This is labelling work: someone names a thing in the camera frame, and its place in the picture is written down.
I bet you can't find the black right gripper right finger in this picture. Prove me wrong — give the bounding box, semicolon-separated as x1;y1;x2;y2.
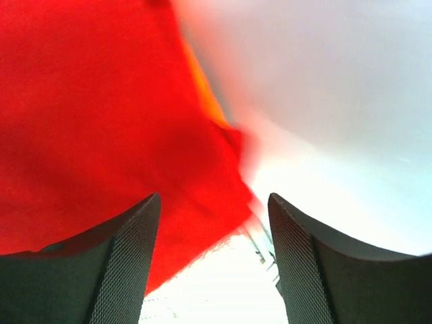
267;193;431;324

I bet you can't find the folded orange t shirt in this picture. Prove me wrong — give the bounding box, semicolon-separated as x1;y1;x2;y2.
182;38;231;129

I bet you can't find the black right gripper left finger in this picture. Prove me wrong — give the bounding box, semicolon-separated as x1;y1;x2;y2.
1;193;161;324

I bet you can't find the red t shirt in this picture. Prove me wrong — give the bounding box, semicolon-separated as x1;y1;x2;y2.
1;1;253;292

